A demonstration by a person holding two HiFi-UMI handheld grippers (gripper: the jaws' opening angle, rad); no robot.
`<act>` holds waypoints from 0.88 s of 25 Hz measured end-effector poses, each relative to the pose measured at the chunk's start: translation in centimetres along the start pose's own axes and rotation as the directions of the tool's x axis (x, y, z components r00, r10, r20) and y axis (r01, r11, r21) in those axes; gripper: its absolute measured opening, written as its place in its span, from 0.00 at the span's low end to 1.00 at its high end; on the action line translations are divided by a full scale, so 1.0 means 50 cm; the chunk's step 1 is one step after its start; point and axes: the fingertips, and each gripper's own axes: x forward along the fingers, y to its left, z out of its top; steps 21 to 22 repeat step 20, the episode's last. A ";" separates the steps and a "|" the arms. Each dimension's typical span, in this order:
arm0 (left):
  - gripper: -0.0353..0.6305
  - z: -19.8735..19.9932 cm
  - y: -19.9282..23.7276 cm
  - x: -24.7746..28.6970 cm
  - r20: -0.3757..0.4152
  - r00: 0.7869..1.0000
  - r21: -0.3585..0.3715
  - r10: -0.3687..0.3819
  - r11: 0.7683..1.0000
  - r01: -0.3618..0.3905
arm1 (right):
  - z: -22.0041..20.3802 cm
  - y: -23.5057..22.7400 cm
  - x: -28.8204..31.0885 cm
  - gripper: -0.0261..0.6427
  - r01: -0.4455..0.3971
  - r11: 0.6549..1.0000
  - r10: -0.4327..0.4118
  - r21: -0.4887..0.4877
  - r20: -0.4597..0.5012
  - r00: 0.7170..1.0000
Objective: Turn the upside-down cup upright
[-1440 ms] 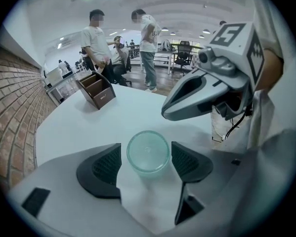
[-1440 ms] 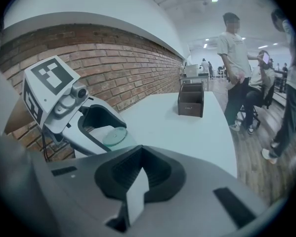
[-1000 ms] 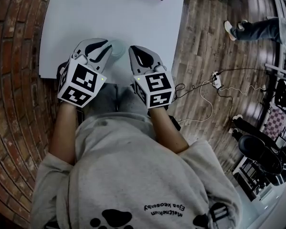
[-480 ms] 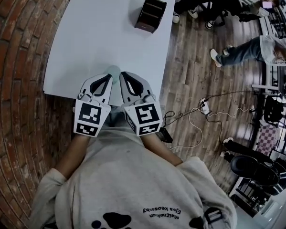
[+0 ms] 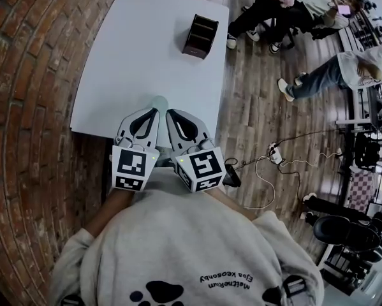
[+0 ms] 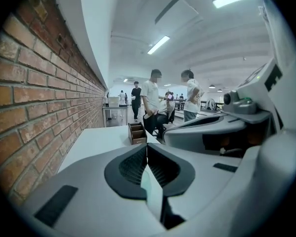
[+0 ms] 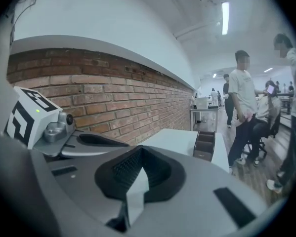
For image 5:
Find grey printed T-shirt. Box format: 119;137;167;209
49;186;325;306

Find clear greenish cup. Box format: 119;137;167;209
150;94;170;112

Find black equipment stand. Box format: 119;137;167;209
353;132;382;172

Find person's left forearm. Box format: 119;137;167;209
83;188;136;239

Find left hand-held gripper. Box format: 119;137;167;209
111;107;162;192

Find person's right forearm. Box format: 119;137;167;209
205;187;259;223

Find white power strip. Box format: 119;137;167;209
268;142;284;166

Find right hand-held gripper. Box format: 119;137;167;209
165;108;225;194

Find black strap buckle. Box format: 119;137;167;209
283;275;308;300

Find pink checkered mat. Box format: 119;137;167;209
348;168;378;214

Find dark brown organizer box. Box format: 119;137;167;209
181;13;219;61

